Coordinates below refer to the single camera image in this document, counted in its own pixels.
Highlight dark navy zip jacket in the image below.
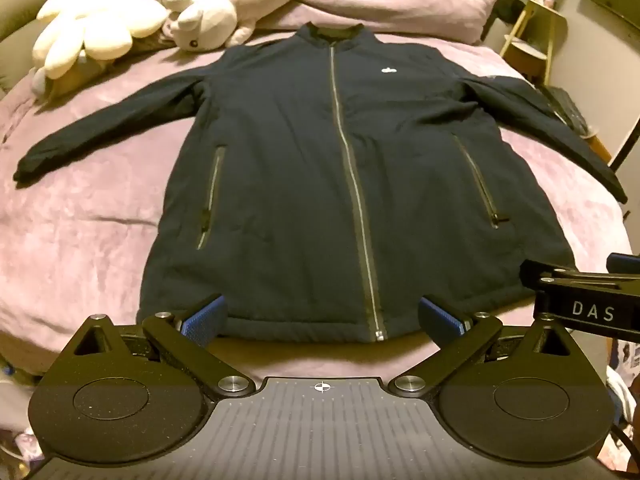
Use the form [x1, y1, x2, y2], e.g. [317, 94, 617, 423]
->
[12, 22, 628, 345]

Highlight brown cushion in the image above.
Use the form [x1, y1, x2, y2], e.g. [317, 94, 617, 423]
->
[47, 35, 176, 100]

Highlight cream flower plush toy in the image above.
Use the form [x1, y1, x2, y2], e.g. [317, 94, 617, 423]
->
[31, 0, 169, 96]

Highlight black stand pole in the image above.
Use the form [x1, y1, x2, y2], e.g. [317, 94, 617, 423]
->
[606, 119, 640, 173]

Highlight olive cushion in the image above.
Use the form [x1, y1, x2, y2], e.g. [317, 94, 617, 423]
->
[0, 0, 67, 43]

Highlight yellow side table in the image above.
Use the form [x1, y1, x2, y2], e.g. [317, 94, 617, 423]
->
[499, 0, 569, 86]

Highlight purple pillow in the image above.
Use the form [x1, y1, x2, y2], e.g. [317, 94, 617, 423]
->
[132, 0, 499, 47]

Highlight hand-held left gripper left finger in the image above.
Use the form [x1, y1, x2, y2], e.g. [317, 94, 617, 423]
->
[65, 294, 256, 400]

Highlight dark bags on floor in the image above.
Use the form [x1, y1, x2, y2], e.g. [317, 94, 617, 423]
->
[536, 84, 602, 137]

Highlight long white plush toy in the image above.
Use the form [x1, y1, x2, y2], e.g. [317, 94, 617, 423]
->
[162, 0, 372, 54]

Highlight purple bed blanket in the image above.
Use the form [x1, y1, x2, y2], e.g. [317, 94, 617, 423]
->
[0, 25, 635, 376]

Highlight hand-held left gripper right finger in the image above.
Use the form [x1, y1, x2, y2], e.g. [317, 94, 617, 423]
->
[387, 296, 577, 399]

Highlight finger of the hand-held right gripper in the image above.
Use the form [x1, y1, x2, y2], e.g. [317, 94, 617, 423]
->
[519, 258, 640, 293]

